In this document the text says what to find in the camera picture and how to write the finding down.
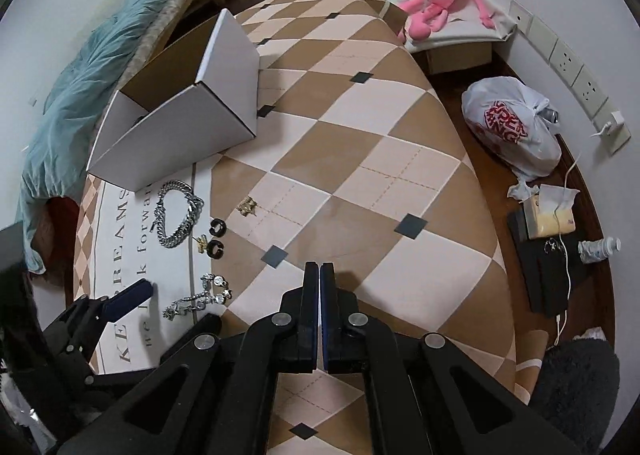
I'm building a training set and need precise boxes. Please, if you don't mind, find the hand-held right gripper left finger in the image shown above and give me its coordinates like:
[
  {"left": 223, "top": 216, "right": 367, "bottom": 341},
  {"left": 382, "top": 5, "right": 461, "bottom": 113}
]
[{"left": 57, "top": 262, "right": 320, "bottom": 455}]

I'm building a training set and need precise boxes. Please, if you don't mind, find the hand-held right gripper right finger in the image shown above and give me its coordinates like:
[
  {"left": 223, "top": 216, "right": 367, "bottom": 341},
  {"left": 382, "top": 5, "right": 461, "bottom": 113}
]
[{"left": 320, "top": 262, "right": 582, "bottom": 455}]

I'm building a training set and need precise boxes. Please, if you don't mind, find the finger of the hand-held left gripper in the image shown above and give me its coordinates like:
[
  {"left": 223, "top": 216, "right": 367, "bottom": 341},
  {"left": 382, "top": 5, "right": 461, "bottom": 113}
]
[{"left": 42, "top": 281, "right": 154, "bottom": 377}]

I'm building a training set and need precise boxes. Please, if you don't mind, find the silver charm bracelet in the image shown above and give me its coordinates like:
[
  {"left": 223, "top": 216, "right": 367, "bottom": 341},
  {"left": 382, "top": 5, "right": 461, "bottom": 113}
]
[{"left": 162, "top": 272, "right": 234, "bottom": 321}]

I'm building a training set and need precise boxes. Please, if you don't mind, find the silver chain bracelet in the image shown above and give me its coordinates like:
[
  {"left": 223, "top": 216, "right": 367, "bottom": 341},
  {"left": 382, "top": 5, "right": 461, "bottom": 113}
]
[{"left": 156, "top": 180, "right": 205, "bottom": 249}]

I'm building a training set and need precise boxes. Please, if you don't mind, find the white cardboard box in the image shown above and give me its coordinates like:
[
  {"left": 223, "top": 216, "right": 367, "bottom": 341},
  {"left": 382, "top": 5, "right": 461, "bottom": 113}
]
[{"left": 86, "top": 8, "right": 261, "bottom": 192}]

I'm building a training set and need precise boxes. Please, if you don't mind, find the blue blanket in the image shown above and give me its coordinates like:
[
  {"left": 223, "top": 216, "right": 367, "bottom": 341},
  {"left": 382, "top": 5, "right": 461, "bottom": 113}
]
[{"left": 15, "top": 0, "right": 207, "bottom": 277}]

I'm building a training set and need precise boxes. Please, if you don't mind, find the crumpled white tissue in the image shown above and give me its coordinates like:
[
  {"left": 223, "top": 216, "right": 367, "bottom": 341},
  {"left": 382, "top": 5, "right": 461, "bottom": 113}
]
[{"left": 507, "top": 180, "right": 542, "bottom": 202}]

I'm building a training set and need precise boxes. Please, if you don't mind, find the yellow tissue pack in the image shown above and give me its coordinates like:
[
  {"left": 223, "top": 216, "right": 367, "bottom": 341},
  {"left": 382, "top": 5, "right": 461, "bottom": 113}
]
[{"left": 522, "top": 185, "right": 581, "bottom": 240}]

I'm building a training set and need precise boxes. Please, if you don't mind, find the white plastic bag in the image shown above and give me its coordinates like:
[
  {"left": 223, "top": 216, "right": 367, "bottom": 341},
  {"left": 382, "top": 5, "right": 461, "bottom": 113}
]
[{"left": 460, "top": 76, "right": 564, "bottom": 182}]

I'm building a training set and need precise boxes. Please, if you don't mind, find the dark grey fluffy cushion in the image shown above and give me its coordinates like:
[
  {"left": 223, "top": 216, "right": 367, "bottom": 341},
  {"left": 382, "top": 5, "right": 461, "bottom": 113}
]
[{"left": 527, "top": 337, "right": 621, "bottom": 455}]

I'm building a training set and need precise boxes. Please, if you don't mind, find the clear plastic bottle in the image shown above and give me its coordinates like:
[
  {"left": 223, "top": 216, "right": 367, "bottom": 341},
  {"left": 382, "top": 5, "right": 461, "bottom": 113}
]
[{"left": 577, "top": 236, "right": 623, "bottom": 265}]

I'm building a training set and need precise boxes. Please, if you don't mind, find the patterned mattress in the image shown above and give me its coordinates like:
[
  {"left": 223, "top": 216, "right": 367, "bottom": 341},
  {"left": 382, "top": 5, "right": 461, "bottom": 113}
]
[{"left": 117, "top": 0, "right": 207, "bottom": 90}]

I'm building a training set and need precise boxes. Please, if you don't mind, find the brown cardboard box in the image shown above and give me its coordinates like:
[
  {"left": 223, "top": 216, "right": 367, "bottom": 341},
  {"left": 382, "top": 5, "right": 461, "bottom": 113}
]
[{"left": 424, "top": 41, "right": 494, "bottom": 76}]

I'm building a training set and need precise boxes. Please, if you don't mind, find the white cushion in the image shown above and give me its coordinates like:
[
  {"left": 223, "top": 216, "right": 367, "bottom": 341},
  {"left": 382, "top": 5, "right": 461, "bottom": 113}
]
[{"left": 364, "top": 0, "right": 519, "bottom": 54}]

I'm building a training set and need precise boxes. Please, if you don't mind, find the white charger plug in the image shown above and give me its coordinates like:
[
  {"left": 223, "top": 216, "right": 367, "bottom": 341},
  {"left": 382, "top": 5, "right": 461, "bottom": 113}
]
[{"left": 602, "top": 110, "right": 626, "bottom": 136}]

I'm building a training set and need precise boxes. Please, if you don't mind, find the white charging cable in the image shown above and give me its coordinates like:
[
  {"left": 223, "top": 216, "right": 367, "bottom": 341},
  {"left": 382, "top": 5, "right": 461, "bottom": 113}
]
[{"left": 552, "top": 121, "right": 613, "bottom": 352}]

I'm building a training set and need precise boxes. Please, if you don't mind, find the white wall socket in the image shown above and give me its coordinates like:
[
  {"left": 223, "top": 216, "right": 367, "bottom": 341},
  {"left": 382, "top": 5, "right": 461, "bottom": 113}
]
[
  {"left": 592, "top": 104, "right": 634, "bottom": 156},
  {"left": 569, "top": 65, "right": 609, "bottom": 116},
  {"left": 549, "top": 39, "right": 585, "bottom": 86}
]

